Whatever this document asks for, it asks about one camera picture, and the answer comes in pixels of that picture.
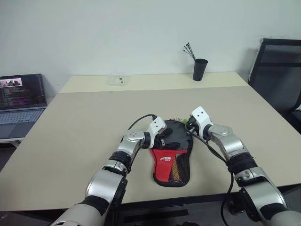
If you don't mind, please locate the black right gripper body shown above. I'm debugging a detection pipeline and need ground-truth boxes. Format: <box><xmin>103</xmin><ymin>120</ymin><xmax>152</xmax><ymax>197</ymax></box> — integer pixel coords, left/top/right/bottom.
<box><xmin>185</xmin><ymin>116</ymin><xmax>201</xmax><ymax>137</ymax></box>

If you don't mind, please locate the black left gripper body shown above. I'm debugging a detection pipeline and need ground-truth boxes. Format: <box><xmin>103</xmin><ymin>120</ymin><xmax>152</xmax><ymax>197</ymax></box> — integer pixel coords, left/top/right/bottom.
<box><xmin>152</xmin><ymin>133</ymin><xmax>168</xmax><ymax>149</ymax></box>

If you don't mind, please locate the black red paddle case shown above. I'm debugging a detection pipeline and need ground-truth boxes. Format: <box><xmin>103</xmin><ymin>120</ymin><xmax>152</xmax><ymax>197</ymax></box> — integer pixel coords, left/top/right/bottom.
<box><xmin>149</xmin><ymin>119</ymin><xmax>195</xmax><ymax>188</ymax></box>

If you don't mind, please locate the black plastic cup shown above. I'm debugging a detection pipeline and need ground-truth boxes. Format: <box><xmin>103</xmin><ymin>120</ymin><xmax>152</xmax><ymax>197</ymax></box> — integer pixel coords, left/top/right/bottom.
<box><xmin>192</xmin><ymin>58</ymin><xmax>209</xmax><ymax>82</ymax></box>

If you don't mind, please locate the clear plastic container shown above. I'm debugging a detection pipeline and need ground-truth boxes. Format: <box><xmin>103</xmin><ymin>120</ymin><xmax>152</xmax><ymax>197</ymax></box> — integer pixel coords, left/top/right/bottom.
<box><xmin>108</xmin><ymin>74</ymin><xmax>130</xmax><ymax>87</ymax></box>

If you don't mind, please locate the black mesh office chair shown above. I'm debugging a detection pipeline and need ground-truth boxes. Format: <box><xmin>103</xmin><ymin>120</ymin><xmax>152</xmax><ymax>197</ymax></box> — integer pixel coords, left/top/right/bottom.
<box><xmin>248</xmin><ymin>38</ymin><xmax>301</xmax><ymax>135</ymax></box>

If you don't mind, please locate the grey open laptop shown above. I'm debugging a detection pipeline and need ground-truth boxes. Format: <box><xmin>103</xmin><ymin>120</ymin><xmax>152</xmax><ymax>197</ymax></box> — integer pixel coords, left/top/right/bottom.
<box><xmin>0</xmin><ymin>73</ymin><xmax>48</xmax><ymax>140</ymax></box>

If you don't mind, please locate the white side table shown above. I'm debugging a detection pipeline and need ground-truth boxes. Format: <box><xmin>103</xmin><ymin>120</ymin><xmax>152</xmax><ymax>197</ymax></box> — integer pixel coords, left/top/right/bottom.
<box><xmin>0</xmin><ymin>136</ymin><xmax>25</xmax><ymax>148</ymax></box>

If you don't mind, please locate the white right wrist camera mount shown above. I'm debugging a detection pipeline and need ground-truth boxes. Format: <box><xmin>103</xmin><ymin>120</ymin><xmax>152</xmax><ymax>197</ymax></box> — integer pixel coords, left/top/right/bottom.
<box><xmin>191</xmin><ymin>106</ymin><xmax>214</xmax><ymax>137</ymax></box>

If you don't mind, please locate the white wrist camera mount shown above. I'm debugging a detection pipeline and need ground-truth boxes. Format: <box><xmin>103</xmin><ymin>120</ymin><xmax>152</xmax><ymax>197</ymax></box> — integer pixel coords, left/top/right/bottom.
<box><xmin>147</xmin><ymin>116</ymin><xmax>167</xmax><ymax>148</ymax></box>
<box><xmin>191</xmin><ymin>106</ymin><xmax>214</xmax><ymax>137</ymax></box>

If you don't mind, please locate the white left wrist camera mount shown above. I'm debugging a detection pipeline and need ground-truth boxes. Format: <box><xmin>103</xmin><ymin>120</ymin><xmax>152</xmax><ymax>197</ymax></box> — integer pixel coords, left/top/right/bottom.
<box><xmin>147</xmin><ymin>116</ymin><xmax>167</xmax><ymax>148</ymax></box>

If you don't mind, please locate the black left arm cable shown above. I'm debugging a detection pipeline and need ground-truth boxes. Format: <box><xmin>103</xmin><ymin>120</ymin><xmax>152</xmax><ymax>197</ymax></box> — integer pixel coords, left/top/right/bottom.
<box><xmin>127</xmin><ymin>113</ymin><xmax>158</xmax><ymax>131</ymax></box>

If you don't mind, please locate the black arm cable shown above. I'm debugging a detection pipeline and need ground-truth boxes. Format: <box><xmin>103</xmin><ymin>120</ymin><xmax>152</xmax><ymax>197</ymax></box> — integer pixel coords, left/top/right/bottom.
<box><xmin>127</xmin><ymin>113</ymin><xmax>158</xmax><ymax>131</ymax></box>
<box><xmin>184</xmin><ymin>126</ymin><xmax>236</xmax><ymax>226</ymax></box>

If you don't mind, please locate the black table frame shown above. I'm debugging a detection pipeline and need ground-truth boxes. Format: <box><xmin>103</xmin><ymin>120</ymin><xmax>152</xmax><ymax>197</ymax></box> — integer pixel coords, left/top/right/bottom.
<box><xmin>112</xmin><ymin>192</ymin><xmax>239</xmax><ymax>226</ymax></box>

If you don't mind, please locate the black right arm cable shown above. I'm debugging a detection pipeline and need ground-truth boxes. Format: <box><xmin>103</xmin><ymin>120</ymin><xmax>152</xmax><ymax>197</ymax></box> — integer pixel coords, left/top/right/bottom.
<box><xmin>184</xmin><ymin>126</ymin><xmax>236</xmax><ymax>226</ymax></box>

